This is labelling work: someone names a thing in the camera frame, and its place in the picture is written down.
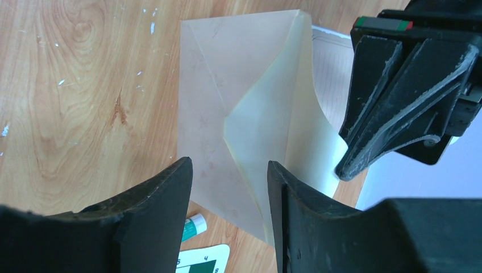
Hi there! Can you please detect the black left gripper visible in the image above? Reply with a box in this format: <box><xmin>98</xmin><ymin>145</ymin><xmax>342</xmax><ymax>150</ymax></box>
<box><xmin>335</xmin><ymin>1</ymin><xmax>481</xmax><ymax>181</ymax></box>

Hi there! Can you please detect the green white glue stick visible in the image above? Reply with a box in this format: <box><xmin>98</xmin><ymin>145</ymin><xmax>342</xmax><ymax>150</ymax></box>
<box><xmin>181</xmin><ymin>213</ymin><xmax>207</xmax><ymax>242</ymax></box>

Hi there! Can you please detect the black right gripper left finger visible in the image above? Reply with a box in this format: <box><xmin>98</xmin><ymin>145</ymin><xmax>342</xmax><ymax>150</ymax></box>
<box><xmin>1</xmin><ymin>157</ymin><xmax>193</xmax><ymax>272</ymax></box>

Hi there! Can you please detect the green white chessboard mat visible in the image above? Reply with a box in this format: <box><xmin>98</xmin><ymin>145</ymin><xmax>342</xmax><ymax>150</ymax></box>
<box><xmin>175</xmin><ymin>244</ymin><xmax>230</xmax><ymax>273</ymax></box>

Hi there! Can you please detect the cream pink envelope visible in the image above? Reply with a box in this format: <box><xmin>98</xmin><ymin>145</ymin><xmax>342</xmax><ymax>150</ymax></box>
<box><xmin>177</xmin><ymin>10</ymin><xmax>347</xmax><ymax>245</ymax></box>

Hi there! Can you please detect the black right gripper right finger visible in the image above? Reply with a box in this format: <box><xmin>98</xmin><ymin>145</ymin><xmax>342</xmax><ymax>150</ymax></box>
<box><xmin>267</xmin><ymin>161</ymin><xmax>481</xmax><ymax>272</ymax></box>

